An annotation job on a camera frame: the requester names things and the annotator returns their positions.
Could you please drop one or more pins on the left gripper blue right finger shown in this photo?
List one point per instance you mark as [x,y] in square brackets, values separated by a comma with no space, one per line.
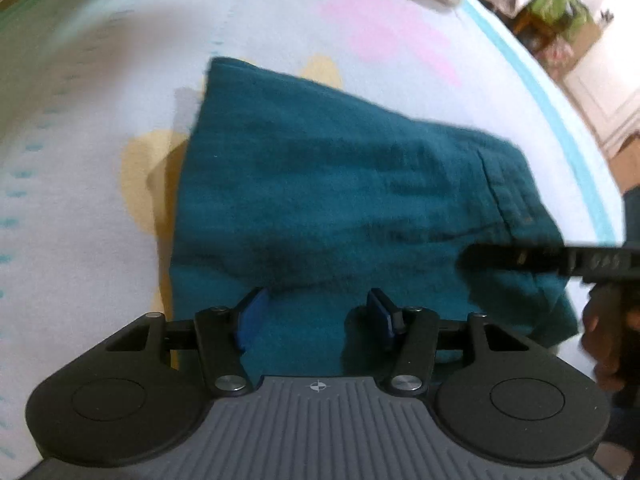
[411,336]

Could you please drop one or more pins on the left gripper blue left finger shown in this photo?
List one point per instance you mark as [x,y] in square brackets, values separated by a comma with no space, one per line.
[223,335]

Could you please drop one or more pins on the teal green pants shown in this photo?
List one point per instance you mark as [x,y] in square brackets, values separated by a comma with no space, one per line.
[320,197]

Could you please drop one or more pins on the person's right hand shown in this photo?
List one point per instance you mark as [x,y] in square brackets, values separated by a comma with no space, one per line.
[607,323]

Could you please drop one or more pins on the floral bed sheet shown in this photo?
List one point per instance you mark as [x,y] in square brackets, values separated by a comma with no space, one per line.
[98,98]

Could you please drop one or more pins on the white door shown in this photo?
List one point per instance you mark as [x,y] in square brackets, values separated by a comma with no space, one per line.
[605,86]

